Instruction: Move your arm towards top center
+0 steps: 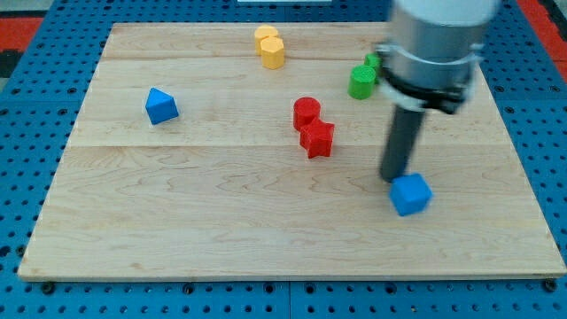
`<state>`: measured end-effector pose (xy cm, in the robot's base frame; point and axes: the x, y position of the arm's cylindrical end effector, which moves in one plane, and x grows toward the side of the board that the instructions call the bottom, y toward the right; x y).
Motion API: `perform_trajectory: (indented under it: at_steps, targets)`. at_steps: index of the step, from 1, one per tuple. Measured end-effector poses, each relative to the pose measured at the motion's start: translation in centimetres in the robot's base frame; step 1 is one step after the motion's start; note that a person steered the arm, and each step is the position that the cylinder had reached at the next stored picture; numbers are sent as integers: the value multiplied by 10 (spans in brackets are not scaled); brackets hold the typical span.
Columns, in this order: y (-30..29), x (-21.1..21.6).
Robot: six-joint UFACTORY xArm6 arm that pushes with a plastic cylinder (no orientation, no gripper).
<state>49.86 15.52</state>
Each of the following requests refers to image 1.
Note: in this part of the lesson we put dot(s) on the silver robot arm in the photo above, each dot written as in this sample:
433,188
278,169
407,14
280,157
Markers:
431,52

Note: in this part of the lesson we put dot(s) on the green block behind arm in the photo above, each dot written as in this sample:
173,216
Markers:
374,61

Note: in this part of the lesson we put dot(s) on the light wooden board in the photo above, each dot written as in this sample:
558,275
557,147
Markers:
225,191

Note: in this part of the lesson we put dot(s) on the red star block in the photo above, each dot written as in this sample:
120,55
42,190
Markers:
317,138

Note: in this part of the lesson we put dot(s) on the red cylinder block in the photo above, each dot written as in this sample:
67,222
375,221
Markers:
305,110

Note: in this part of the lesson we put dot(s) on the green cylinder block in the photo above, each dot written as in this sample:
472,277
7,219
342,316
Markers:
361,82

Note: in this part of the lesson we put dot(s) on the yellow hexagonal block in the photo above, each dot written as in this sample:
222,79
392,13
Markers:
272,52

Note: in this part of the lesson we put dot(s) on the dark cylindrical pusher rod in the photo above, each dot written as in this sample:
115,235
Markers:
401,139

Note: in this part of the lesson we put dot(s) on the yellow round block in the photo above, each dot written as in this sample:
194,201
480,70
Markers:
262,32

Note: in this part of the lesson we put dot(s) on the blue cube block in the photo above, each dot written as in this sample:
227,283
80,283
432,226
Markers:
410,194

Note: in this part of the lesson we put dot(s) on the blue triangular block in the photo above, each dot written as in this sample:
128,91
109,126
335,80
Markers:
160,106

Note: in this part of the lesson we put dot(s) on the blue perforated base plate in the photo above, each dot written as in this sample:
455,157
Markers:
40,102

